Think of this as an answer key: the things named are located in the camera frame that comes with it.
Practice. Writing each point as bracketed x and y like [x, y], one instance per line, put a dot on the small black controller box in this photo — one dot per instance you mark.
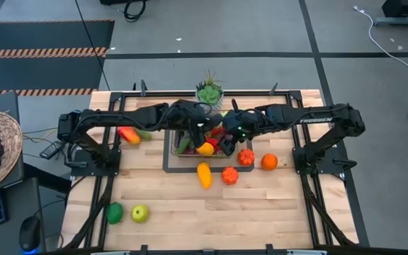
[50, 150]

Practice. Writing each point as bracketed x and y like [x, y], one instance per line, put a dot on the black computer mouse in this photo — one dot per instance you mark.
[29, 233]

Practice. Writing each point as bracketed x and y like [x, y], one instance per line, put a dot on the dark green lime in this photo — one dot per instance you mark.
[114, 213]

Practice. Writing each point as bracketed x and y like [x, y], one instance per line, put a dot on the short green vegetable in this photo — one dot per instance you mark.
[144, 134]

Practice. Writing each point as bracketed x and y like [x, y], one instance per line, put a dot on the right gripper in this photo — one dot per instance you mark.
[243, 125]

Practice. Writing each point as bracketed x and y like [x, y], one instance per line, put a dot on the yellow-green apple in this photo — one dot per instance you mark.
[140, 213]

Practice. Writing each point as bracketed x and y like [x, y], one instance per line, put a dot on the long green cucumber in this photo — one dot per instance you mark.
[183, 145]

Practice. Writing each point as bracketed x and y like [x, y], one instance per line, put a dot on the red chili pepper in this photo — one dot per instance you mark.
[214, 141]

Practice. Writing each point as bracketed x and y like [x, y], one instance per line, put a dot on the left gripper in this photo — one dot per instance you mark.
[190, 113]

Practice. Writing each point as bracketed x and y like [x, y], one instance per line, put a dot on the red yellow mango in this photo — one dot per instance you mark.
[129, 135]

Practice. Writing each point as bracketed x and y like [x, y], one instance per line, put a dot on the woven straw bowl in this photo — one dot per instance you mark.
[11, 141]

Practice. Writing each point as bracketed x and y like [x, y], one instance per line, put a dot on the potted green succulent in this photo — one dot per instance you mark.
[209, 93]

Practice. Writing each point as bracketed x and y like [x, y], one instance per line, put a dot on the grey desk base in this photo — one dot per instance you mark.
[399, 21]

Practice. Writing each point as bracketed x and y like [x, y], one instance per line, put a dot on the red-orange crinkled pepper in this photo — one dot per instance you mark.
[246, 157]

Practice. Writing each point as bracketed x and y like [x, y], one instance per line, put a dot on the black aluminium table frame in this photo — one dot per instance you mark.
[116, 97]

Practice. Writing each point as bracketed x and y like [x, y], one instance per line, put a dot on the dark grey side desk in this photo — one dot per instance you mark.
[12, 205]

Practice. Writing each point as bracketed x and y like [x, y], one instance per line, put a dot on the yellow lemon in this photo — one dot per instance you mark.
[205, 149]

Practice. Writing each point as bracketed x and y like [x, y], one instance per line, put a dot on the round orange fruit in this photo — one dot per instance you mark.
[269, 162]

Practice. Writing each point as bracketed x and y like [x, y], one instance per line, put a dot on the orange crinkled pepper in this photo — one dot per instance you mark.
[229, 175]

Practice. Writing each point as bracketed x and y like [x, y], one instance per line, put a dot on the black hazard-striped floor mat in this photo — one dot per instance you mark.
[41, 35]

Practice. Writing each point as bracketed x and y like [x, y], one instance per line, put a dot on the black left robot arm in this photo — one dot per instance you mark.
[119, 118]

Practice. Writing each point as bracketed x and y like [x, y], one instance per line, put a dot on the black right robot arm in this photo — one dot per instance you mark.
[314, 118]

